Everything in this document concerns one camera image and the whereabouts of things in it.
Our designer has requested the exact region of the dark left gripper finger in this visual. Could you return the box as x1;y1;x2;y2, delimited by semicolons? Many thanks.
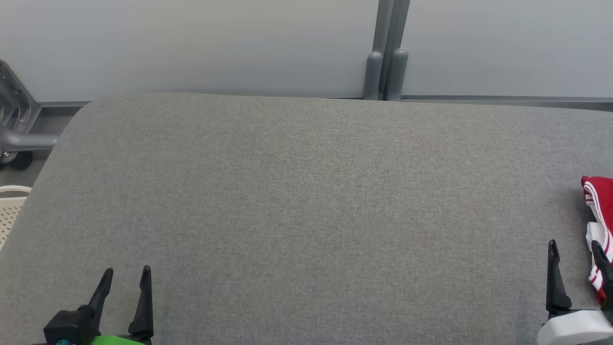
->
128;265;154;339
87;268;114;332

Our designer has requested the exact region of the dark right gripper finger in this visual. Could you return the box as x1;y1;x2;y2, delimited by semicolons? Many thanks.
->
546;239;573;315
590;240;613;313

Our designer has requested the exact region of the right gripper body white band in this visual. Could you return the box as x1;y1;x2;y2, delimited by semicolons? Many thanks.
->
536;307;613;345

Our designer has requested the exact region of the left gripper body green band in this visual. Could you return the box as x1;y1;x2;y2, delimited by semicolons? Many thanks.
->
89;331;153;345

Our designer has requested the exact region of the red white basketball jersey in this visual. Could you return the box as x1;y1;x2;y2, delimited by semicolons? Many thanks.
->
580;175;613;304

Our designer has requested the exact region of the cream perforated laundry basket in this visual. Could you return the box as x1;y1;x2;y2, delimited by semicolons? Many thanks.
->
0;185;32;251

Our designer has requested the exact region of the grey metal cart frame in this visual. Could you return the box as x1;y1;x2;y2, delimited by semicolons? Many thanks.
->
0;59;61;171

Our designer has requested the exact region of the grey partition post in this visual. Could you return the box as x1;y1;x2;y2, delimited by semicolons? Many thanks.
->
362;0;395;101
385;0;411;102

